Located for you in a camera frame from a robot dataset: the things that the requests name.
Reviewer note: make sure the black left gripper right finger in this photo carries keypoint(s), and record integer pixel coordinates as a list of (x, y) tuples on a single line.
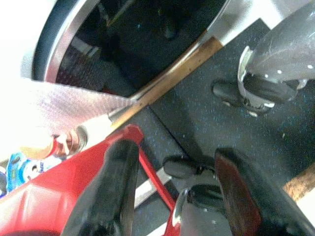
[(236, 194)]

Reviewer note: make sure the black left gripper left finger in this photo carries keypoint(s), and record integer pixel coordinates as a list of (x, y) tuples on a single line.
[(115, 186)]

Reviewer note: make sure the white washing machine body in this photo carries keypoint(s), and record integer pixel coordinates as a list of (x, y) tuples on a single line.
[(236, 22)]

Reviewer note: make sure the red plastic laundry basket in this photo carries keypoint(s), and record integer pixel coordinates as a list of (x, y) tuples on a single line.
[(49, 196)]

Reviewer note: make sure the black speckled rubber mat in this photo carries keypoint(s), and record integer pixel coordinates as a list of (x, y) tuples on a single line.
[(204, 127)]

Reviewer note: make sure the pale pink knitted cloth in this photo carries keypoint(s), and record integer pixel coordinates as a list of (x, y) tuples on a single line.
[(73, 108)]

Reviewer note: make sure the blue printed detergent pack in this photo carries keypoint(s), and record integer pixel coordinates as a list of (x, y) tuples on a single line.
[(22, 169)]

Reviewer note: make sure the brown wooden strip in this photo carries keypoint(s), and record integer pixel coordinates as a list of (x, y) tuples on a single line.
[(169, 76)]

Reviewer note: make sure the round chrome washer door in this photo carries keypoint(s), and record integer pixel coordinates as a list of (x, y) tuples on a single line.
[(137, 37)]

